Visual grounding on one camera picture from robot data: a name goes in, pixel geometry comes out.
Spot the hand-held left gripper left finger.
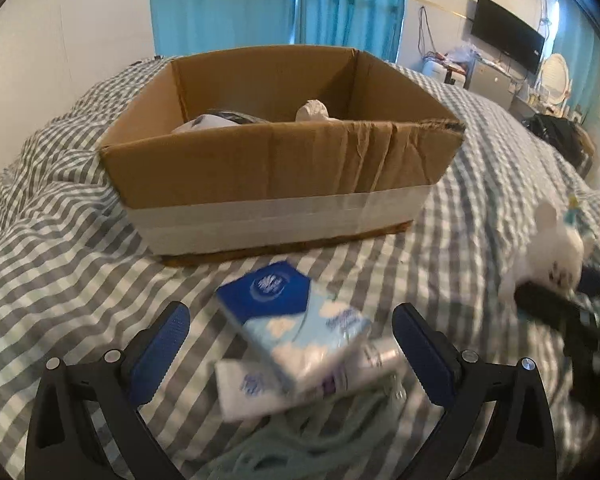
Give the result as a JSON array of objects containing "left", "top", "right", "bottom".
[{"left": 25, "top": 302, "right": 191, "bottom": 480}]

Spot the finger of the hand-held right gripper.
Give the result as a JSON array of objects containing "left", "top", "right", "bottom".
[{"left": 514, "top": 282, "right": 583, "bottom": 332}]

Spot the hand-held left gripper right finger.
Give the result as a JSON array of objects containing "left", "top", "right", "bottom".
[{"left": 392, "top": 302, "right": 556, "bottom": 480}]

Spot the white plush toy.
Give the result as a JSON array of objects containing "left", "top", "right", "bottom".
[{"left": 498, "top": 200, "right": 598, "bottom": 307}]

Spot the blue tissue pack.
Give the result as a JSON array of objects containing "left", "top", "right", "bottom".
[{"left": 216, "top": 260, "right": 373, "bottom": 394}]

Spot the brown cardboard box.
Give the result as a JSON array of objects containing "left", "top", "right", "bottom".
[{"left": 98, "top": 46, "right": 466, "bottom": 267}]

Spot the white tube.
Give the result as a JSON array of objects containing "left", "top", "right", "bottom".
[{"left": 325, "top": 337, "right": 407, "bottom": 397}]

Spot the white tissue pack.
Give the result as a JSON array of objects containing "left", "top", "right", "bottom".
[{"left": 214, "top": 358, "right": 305, "bottom": 421}]

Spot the light green yarn bundle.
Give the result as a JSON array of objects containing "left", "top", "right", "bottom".
[{"left": 200, "top": 385, "right": 413, "bottom": 480}]

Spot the grey checked blanket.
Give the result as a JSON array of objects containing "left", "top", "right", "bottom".
[{"left": 0, "top": 55, "right": 600, "bottom": 480}]

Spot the black bag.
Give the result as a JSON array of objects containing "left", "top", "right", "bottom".
[{"left": 526, "top": 112, "right": 596, "bottom": 167}]

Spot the round white mirror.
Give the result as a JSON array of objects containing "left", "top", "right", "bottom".
[{"left": 536, "top": 53, "right": 571, "bottom": 112}]

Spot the grey small cabinet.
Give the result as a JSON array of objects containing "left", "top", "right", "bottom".
[{"left": 466, "top": 57, "right": 516, "bottom": 109}]

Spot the blue curtain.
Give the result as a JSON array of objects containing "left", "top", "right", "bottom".
[
  {"left": 148, "top": 0, "right": 411, "bottom": 63},
  {"left": 554, "top": 0, "right": 600, "bottom": 128}
]

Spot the clear plastic bag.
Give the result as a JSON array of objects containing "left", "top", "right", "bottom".
[{"left": 446, "top": 44, "right": 481, "bottom": 69}]

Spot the white crumpled item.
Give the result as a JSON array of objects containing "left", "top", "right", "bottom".
[{"left": 295, "top": 100, "right": 331, "bottom": 122}]

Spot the black wall television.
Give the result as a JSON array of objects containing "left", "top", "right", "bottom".
[{"left": 472, "top": 0, "right": 546, "bottom": 74}]

